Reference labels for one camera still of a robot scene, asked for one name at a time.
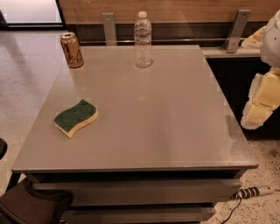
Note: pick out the upper grey drawer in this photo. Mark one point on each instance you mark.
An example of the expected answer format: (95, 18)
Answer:
(158, 192)

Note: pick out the brown soda can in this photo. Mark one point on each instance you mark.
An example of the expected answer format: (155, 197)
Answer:
(71, 48)

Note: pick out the dark brown chair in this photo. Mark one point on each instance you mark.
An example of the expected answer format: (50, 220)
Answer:
(21, 204)

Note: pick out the grey drawer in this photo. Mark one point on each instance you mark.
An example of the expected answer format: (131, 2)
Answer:
(151, 215)
(158, 192)

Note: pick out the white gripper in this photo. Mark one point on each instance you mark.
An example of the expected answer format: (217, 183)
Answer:
(271, 44)

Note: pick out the left metal wall bracket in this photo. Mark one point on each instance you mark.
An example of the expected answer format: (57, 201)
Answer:
(109, 27)

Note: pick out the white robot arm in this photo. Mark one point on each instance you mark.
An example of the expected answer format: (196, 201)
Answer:
(270, 54)

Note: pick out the clear plastic water bottle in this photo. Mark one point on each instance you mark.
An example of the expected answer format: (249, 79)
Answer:
(142, 37)

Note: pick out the metal wall bracket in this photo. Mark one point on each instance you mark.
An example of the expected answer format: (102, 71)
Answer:
(109, 27)
(231, 44)

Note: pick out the lower grey drawer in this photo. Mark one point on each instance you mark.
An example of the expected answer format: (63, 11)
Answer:
(151, 215)

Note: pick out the metal rail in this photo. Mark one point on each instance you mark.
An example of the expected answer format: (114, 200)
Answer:
(183, 41)

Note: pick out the right metal wall bracket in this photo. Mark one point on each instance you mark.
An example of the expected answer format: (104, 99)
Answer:
(231, 44)

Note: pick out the grey metal table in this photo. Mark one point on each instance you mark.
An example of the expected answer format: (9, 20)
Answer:
(169, 121)

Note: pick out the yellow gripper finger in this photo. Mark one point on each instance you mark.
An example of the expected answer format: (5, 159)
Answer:
(258, 115)

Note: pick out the green and yellow sponge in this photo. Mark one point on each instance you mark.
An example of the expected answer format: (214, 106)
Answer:
(75, 118)

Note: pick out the white power strip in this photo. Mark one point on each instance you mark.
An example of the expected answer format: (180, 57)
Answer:
(254, 191)

